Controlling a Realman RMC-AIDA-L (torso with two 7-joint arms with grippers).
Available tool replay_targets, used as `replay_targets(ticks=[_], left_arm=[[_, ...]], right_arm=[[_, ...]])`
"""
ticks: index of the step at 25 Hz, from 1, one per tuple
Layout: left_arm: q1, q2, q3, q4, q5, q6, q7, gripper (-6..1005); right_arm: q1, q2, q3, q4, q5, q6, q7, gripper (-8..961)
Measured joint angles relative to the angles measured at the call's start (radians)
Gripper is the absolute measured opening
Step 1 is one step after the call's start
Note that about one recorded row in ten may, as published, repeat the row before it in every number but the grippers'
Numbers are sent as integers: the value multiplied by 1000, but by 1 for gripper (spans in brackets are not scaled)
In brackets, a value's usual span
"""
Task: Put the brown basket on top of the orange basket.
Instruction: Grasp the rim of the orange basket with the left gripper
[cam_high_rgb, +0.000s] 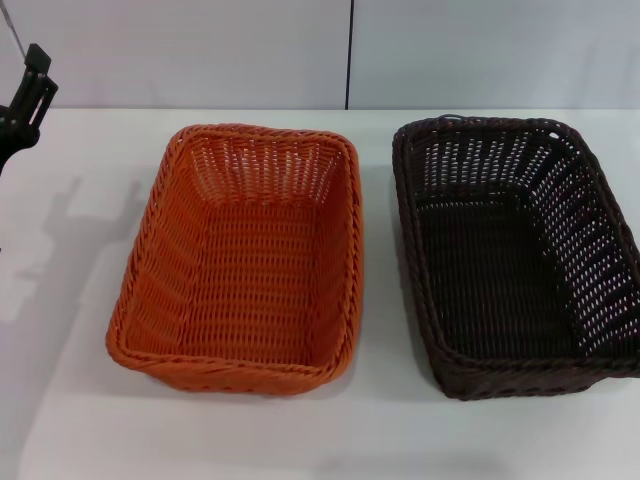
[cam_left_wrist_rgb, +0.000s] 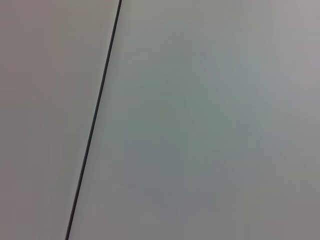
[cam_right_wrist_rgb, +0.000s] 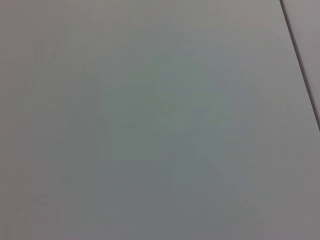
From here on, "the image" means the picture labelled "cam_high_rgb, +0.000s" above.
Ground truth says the dark brown woven basket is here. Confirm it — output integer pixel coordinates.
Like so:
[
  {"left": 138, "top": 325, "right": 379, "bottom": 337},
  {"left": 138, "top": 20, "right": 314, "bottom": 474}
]
[{"left": 391, "top": 114, "right": 640, "bottom": 401}]

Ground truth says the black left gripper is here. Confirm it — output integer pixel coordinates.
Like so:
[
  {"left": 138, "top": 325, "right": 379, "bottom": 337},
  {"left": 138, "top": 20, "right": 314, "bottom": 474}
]
[{"left": 0, "top": 43, "right": 60, "bottom": 176}]

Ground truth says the orange woven basket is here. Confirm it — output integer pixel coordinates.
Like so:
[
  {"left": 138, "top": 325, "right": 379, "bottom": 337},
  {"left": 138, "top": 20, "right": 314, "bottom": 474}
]
[{"left": 103, "top": 123, "right": 364, "bottom": 397}]

